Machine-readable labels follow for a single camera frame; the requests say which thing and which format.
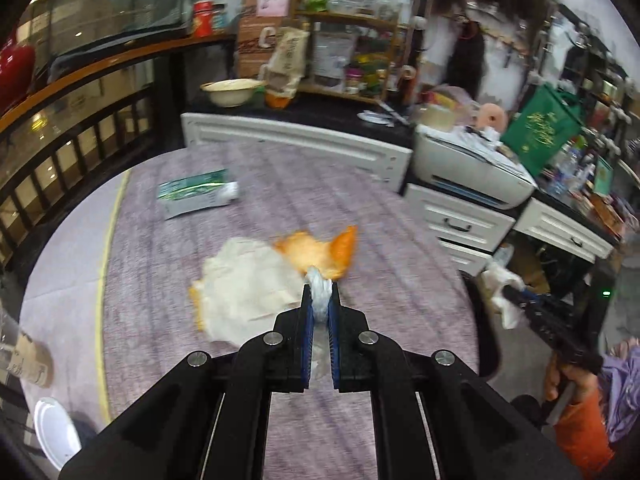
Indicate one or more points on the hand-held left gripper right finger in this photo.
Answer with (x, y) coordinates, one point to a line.
(334, 345)

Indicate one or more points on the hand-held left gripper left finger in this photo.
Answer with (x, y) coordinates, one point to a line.
(307, 340)

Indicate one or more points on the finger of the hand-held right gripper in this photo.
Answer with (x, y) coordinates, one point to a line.
(515, 296)

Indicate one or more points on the clear bag with orange contents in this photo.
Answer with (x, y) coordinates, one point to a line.
(320, 291)

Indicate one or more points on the person's right forearm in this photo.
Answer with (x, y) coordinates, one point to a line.
(582, 435)

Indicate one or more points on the person's right hand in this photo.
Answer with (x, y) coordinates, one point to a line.
(562, 382)

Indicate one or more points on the white drawer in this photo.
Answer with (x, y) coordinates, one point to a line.
(565, 232)
(460, 220)

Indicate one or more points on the purple garment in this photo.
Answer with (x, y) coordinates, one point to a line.
(622, 390)

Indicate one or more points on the clear water bottle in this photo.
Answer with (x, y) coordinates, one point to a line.
(562, 172)

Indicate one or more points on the white printer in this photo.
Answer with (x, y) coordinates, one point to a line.
(470, 170)

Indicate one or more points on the green tote bag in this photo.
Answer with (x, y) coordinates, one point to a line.
(545, 130)

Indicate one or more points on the pink roll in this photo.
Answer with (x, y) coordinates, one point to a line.
(492, 116)

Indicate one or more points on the green tissue box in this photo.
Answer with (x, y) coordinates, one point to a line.
(197, 192)

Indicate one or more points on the white cabinet panel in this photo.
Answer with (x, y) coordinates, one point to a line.
(300, 142)

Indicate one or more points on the black wig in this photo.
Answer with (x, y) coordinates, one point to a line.
(470, 65)

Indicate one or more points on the beige bowl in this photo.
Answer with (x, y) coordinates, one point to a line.
(232, 91)

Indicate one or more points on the purple yogurt cup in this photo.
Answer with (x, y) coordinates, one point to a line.
(55, 430)

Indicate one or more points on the printed paper bag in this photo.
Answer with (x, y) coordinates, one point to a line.
(287, 60)

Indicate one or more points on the clear plastic cup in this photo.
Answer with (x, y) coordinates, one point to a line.
(25, 355)

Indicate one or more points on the brown printed box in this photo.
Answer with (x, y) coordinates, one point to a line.
(255, 40)

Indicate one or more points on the wooden shelf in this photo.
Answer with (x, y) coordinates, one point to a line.
(350, 17)

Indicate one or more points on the small glass jar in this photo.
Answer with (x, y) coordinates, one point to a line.
(220, 16)

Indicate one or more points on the red can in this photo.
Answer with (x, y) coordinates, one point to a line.
(202, 19)

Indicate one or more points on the wooden railing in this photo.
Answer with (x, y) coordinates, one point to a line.
(100, 70)

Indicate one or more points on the glass terrarium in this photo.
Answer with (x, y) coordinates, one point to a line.
(125, 0)

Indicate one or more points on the red vase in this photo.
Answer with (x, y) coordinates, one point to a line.
(15, 72)

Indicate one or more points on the green picture frame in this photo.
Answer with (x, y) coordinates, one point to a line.
(602, 176)

